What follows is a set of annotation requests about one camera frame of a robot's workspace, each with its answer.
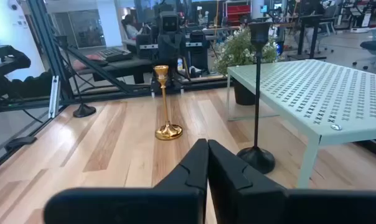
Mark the black diagonal frame brace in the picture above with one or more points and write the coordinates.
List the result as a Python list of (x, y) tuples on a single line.
[(101, 71)]

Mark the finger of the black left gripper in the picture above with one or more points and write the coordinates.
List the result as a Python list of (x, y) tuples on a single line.
[(176, 46), (164, 46)]

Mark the black computer keyboard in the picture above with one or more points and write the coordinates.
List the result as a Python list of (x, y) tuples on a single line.
[(113, 53)]

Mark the black plant pot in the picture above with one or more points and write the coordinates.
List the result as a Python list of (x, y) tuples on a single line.
[(244, 93)]

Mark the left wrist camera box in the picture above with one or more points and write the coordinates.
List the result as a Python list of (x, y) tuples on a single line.
[(169, 22)]

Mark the dark grey desk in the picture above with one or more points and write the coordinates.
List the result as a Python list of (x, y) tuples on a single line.
[(122, 67)]

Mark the black standing desk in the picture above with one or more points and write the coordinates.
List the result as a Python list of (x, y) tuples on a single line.
[(311, 31)]

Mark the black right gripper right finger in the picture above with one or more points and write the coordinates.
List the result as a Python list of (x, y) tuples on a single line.
[(244, 202)]

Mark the blue office chair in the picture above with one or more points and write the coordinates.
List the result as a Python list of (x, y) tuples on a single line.
[(373, 46)]

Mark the black aluminium frame rail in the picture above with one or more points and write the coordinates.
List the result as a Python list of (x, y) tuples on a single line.
[(200, 84), (1, 161)]

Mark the mint green perforated metal shelf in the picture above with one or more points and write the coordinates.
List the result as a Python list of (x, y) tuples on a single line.
[(315, 93)]

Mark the silver metal bracket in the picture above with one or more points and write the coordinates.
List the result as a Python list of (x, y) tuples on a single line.
[(54, 96)]

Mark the green plant with white flowers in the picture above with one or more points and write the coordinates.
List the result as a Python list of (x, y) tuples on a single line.
[(237, 49)]

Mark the black frame upright post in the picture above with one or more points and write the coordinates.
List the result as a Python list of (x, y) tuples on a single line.
[(49, 46)]

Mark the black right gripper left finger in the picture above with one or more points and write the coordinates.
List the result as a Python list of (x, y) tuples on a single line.
[(175, 202)]

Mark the white security camera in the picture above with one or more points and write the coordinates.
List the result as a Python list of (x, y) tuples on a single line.
[(13, 4)]

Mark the red storage rack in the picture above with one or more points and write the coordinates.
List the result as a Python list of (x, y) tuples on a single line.
[(237, 12)]

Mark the gold candlestick holder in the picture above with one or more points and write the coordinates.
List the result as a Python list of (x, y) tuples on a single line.
[(168, 132)]

